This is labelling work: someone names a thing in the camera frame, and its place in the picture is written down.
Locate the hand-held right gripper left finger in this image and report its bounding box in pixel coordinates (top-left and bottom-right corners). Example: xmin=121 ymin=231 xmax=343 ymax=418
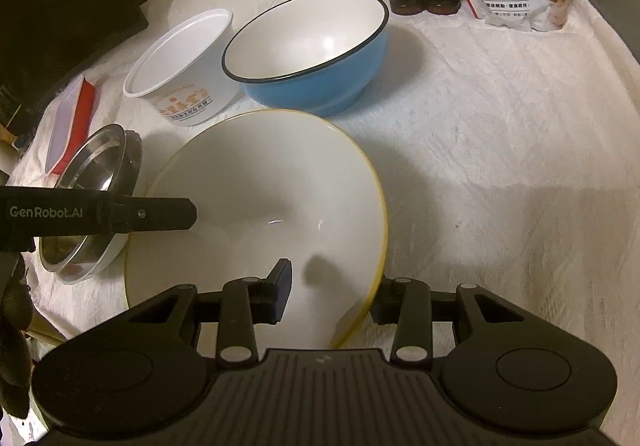
xmin=126 ymin=258 xmax=294 ymax=362

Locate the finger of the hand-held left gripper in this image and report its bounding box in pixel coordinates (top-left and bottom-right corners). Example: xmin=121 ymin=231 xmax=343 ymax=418
xmin=100 ymin=195 xmax=199 ymax=233

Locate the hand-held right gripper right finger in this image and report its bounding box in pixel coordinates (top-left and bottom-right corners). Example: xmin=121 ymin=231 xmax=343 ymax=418
xmin=371 ymin=276 xmax=522 ymax=363

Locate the stainless steel bowl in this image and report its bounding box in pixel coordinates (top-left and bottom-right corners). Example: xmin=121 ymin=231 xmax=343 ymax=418
xmin=37 ymin=123 xmax=146 ymax=285

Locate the white bowl with yellow rim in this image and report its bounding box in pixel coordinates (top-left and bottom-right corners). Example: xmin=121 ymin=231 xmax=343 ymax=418
xmin=123 ymin=108 xmax=389 ymax=350

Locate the white printed paper bowl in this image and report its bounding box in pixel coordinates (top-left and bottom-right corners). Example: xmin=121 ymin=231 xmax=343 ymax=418
xmin=122 ymin=8 xmax=241 ymax=127

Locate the blue bowl with black rim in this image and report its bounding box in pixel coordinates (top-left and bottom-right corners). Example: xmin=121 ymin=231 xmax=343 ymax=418
xmin=221 ymin=0 xmax=390 ymax=117

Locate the person's left hand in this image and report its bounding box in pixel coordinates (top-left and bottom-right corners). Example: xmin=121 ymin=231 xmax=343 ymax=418
xmin=0 ymin=252 xmax=35 ymax=422

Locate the white rectangular plastic tray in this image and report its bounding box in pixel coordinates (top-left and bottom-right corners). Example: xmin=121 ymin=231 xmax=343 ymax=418
xmin=43 ymin=75 xmax=89 ymax=175

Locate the white fringed cloth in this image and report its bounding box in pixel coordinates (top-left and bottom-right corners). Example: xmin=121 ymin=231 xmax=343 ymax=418
xmin=7 ymin=0 xmax=640 ymax=379

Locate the black monitor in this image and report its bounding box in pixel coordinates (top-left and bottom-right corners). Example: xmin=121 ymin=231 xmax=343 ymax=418
xmin=0 ymin=0 xmax=152 ymax=99

